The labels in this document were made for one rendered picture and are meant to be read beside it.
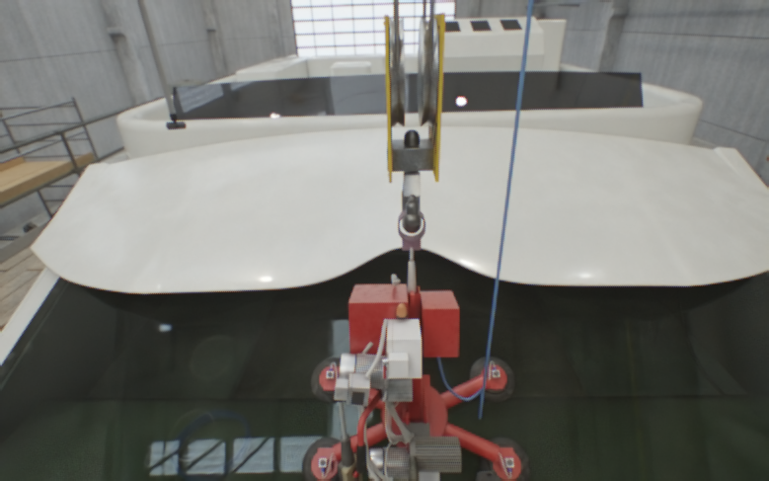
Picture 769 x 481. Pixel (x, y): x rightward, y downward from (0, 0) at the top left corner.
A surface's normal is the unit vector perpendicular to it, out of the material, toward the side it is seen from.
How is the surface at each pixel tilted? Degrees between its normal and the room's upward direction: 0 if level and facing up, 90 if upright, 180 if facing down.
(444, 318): 73
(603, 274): 20
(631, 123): 90
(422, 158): 90
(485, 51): 61
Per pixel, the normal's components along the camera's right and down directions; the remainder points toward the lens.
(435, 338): -0.03, 0.21
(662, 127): 0.07, 0.49
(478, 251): 0.00, -0.64
